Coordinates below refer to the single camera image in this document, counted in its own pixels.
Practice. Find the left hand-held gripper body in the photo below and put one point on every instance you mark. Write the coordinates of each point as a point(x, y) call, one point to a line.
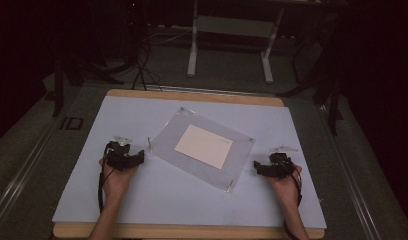
point(118, 156)

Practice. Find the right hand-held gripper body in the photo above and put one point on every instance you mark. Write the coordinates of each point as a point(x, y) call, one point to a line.
point(278, 165)

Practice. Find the clear acrylic photo frame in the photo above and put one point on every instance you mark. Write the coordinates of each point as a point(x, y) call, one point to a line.
point(165, 146)

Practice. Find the white paper card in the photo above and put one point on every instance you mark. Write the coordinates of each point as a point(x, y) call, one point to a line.
point(203, 146)

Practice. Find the person's right hand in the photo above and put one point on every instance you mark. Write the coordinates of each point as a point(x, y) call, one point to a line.
point(285, 188)

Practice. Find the person's left hand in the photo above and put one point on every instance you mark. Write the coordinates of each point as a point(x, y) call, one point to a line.
point(117, 181)

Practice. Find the white table mat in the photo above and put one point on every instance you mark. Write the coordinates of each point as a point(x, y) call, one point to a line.
point(158, 203)

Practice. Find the dark floor socket plate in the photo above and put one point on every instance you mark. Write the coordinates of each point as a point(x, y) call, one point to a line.
point(72, 123)

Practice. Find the wooden table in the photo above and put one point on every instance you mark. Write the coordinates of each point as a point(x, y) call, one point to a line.
point(192, 96)

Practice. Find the black metal stand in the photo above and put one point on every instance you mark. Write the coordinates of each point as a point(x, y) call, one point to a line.
point(58, 86)

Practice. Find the black tripod stand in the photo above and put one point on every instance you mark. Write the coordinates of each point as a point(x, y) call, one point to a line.
point(325, 80)

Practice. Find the metal floor rail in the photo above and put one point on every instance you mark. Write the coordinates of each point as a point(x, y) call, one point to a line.
point(352, 186)
point(22, 180)

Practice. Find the white metal desk frame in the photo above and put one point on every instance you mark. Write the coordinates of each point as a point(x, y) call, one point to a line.
point(232, 26)

